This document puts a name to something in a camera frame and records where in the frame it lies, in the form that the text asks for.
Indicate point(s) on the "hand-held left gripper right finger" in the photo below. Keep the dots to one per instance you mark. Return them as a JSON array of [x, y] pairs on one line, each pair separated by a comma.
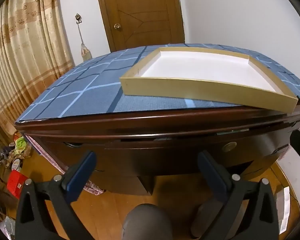
[[211, 172]]

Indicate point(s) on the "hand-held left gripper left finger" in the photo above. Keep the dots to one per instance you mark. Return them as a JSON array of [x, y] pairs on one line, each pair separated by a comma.
[[82, 170]]

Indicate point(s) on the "dark wooden drawer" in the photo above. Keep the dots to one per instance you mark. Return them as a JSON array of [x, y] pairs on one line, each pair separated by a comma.
[[165, 155], [90, 152]]

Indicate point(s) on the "gold cardboard tray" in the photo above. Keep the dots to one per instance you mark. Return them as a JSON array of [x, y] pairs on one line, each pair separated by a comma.
[[207, 90]]

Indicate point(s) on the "brass drawer knob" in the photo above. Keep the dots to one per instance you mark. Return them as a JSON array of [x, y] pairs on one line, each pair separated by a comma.
[[228, 146]]

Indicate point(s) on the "person's grey foot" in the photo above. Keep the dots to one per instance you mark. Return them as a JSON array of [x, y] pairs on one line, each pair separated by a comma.
[[206, 215]]

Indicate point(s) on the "dark wooden desk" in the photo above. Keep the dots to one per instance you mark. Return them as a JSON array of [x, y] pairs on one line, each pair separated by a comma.
[[165, 127]]

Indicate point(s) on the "round white tin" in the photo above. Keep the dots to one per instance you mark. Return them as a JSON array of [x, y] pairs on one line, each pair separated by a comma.
[[17, 165]]

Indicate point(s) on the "red box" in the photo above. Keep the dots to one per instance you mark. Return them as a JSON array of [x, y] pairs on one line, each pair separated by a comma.
[[16, 182]]

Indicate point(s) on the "green plastic item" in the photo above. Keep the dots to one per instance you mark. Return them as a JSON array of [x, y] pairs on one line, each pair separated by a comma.
[[20, 143]]

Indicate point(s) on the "blue plaid tablecloth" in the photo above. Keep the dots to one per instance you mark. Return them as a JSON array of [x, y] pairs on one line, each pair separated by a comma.
[[90, 95]]

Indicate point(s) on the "person's grey trouser leg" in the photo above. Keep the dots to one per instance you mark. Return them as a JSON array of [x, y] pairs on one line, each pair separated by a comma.
[[147, 222]]

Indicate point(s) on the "tan curtain tassel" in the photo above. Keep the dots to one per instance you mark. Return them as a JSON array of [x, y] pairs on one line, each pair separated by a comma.
[[84, 50]]

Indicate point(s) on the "beige patterned curtain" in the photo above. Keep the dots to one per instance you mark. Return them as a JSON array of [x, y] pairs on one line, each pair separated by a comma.
[[22, 55]]

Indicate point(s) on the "brass door knob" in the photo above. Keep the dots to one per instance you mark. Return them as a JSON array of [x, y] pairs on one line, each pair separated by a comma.
[[117, 26]]

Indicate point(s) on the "brown wooden door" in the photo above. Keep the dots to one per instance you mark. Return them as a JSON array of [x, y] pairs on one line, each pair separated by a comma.
[[142, 12]]

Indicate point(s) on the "metal wall hook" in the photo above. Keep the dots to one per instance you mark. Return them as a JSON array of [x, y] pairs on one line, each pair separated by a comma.
[[77, 18]]

